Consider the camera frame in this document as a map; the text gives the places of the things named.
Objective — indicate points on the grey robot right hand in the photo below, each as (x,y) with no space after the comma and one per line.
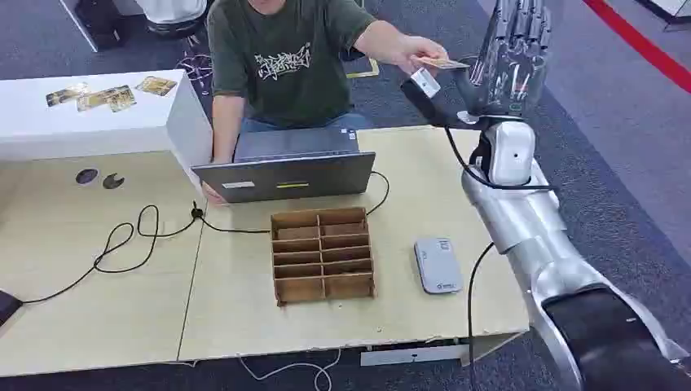
(513,65)

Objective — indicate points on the person's right hand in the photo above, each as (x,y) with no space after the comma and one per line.
(213,195)

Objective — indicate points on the person's left hand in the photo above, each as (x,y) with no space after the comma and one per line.
(415,51)

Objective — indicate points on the gold printed card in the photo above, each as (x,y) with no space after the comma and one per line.
(66,95)
(445,63)
(97,99)
(124,103)
(156,85)

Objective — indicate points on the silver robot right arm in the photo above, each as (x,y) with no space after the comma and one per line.
(529,226)

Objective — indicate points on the dark pad with yellow edge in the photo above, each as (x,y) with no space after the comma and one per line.
(363,69)

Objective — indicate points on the grey laptop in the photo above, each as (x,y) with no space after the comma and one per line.
(286,178)

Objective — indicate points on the white cabinet box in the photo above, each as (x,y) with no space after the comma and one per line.
(108,129)

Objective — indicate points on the red floor tape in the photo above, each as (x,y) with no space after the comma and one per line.
(637,43)

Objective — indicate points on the wooden card box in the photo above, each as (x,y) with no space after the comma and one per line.
(302,289)

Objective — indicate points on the person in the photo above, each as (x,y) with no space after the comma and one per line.
(286,70)

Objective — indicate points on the white platform base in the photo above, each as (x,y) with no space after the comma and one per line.
(675,6)

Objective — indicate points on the white bin on black base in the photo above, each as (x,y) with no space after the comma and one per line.
(172,10)

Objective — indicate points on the black box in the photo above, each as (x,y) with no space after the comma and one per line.
(102,21)

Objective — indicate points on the grey card reader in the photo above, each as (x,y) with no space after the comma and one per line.
(438,267)

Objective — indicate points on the black device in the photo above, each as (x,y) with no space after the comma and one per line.
(7,306)

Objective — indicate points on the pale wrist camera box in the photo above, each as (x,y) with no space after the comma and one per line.
(425,82)

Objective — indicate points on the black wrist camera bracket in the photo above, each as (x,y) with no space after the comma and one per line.
(432,110)

